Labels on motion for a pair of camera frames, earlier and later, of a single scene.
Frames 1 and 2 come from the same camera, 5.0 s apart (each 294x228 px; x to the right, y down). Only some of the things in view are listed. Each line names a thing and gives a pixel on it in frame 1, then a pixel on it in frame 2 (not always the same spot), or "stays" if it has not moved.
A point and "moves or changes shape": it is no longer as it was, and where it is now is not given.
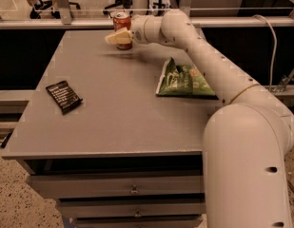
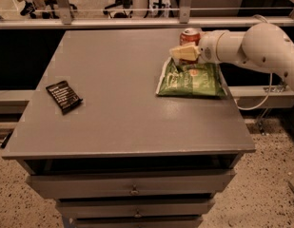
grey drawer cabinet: x=96 y=137 stays
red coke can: x=120 y=21 moves or changes shape
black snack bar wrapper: x=64 y=96 stays
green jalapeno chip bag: x=184 y=81 stays
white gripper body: x=139 y=29 → x=207 y=49
